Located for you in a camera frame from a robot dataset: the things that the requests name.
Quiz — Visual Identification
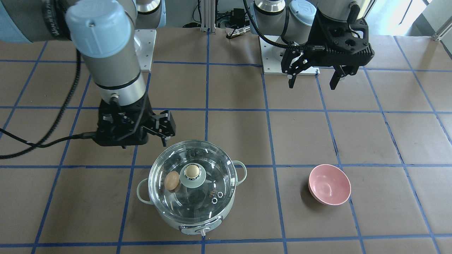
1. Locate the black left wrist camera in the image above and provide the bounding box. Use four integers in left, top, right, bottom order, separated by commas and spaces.
280, 48, 315, 76

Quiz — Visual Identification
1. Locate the brown egg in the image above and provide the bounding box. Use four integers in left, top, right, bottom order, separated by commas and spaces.
163, 171, 180, 192

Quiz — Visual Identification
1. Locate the glass pot lid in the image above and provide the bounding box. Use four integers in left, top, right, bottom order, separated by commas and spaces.
148, 140, 238, 224

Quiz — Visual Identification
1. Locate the aluminium frame post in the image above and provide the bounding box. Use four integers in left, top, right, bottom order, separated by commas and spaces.
199, 0, 217, 34

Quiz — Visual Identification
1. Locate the pink bowl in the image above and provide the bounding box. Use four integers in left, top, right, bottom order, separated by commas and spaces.
308, 164, 351, 206

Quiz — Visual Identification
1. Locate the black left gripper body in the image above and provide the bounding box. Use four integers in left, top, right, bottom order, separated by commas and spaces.
307, 9, 375, 67

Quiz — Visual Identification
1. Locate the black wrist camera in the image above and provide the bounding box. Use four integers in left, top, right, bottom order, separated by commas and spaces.
147, 110, 176, 140
280, 48, 315, 76

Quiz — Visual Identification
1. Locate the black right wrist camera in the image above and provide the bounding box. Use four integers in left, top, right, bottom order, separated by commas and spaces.
147, 110, 176, 140

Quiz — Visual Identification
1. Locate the pale green cooking pot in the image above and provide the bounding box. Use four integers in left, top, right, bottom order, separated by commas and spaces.
136, 140, 248, 236

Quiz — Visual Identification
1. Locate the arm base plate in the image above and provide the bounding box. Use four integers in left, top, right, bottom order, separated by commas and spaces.
259, 36, 320, 76
134, 29, 157, 72

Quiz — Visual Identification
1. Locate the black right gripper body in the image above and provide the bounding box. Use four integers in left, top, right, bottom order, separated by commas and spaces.
95, 95, 154, 146

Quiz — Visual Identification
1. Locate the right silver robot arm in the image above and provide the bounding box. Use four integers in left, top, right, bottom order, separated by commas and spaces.
0, 0, 176, 147

